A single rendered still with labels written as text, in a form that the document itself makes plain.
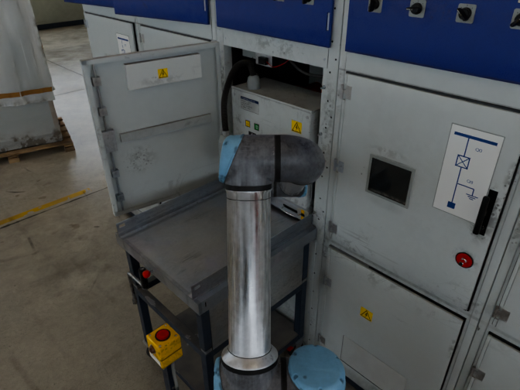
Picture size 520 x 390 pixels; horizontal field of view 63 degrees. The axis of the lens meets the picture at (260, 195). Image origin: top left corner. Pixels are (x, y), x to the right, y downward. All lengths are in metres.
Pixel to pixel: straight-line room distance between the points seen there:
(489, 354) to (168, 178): 1.58
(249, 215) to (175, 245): 0.93
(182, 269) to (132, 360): 0.96
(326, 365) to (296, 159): 0.54
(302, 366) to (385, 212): 0.74
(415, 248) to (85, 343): 1.92
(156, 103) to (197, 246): 0.69
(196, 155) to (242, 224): 1.25
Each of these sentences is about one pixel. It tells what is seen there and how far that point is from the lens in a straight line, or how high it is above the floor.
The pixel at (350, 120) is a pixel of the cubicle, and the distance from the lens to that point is 1.63.
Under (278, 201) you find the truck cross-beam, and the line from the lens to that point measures 2.06.
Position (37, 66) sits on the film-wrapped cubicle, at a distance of 4.93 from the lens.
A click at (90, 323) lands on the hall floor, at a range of 2.88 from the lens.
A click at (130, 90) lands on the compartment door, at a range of 2.01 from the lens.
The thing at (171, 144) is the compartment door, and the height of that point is 1.12.
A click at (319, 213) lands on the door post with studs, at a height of 0.93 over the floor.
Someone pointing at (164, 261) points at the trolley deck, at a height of 0.85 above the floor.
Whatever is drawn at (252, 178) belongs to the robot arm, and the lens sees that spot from 1.00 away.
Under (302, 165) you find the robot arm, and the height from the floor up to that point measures 1.53.
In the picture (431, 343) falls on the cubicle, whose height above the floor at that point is 0.61.
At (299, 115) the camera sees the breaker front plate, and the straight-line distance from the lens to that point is 1.80.
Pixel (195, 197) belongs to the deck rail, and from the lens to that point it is 2.18.
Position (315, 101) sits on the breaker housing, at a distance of 1.88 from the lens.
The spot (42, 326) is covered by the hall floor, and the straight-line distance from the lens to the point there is 2.99.
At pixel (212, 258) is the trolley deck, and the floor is 0.85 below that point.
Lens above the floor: 1.99
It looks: 31 degrees down
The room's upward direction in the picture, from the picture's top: straight up
